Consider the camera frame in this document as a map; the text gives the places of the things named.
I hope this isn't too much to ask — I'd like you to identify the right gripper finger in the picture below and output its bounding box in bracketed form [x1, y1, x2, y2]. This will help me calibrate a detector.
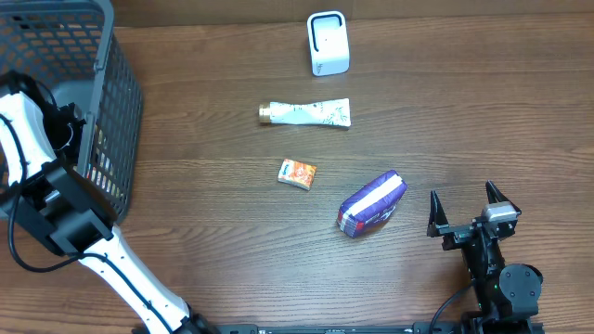
[427, 190, 449, 237]
[485, 180, 522, 215]

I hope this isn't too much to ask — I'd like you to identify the red purple pantyliner pack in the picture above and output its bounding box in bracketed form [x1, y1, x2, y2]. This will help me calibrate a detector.
[336, 170, 407, 238]

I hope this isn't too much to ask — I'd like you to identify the small orange tissue pack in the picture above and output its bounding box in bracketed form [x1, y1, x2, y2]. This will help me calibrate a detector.
[278, 159, 316, 190]

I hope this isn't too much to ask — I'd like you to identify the white Pantene tube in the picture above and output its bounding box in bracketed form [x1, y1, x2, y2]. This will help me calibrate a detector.
[258, 98, 352, 128]

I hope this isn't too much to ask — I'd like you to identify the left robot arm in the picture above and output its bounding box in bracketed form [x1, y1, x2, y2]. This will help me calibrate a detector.
[1, 71, 217, 333]

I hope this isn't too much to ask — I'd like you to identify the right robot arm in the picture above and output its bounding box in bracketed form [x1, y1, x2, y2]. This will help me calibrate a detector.
[423, 180, 545, 334]

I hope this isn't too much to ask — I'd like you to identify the white barcode scanner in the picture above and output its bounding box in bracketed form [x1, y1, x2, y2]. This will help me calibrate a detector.
[306, 10, 350, 77]

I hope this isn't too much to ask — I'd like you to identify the colourful snack bag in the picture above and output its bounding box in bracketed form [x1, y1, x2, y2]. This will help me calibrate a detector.
[85, 125, 122, 199]

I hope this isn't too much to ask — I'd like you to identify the grey plastic mesh basket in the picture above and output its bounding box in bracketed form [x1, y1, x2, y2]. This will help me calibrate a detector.
[1, 0, 143, 218]

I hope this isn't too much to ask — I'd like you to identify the right black cable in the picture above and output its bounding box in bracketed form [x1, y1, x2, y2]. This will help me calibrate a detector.
[427, 280, 477, 334]

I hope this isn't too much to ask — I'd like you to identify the black cable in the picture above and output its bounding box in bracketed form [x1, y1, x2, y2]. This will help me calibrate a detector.
[427, 280, 477, 334]
[0, 113, 173, 334]

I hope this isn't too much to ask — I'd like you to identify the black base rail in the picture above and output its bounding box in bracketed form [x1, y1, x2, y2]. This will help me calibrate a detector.
[203, 319, 547, 334]

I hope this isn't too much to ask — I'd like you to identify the left black cable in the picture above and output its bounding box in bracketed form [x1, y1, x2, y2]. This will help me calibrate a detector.
[0, 113, 173, 334]

